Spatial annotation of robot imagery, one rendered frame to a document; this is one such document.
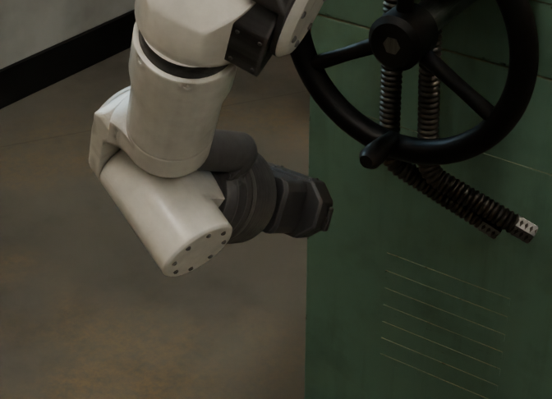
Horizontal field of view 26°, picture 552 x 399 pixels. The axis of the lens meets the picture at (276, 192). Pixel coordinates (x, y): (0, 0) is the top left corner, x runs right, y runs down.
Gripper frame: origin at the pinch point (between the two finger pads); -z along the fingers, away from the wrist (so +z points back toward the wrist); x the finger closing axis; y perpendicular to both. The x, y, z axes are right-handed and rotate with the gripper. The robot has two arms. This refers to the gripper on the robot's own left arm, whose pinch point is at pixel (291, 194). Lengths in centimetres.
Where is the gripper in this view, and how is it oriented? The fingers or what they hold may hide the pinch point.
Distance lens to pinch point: 115.9
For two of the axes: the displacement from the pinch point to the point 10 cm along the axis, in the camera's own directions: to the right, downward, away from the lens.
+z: -4.8, -0.1, -8.8
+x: 8.3, 3.1, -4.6
